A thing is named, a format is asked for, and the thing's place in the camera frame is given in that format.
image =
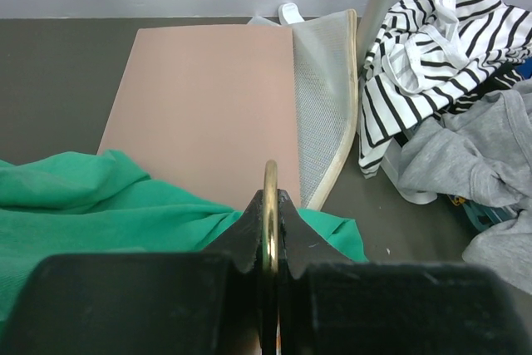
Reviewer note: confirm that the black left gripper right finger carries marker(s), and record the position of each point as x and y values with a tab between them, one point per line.
330	304

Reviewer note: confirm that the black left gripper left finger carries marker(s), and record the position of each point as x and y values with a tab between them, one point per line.
202	302

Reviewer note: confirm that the orange clothes hanger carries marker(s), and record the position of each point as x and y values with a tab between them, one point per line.
269	261

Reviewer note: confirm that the green tank top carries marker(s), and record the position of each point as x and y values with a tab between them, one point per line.
77	203

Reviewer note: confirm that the grey shirt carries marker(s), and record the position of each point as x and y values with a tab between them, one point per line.
483	155

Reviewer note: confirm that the white grey tote bag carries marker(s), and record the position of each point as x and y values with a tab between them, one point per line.
326	94

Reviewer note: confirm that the striped black white shirt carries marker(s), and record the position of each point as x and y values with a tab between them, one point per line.
426	55

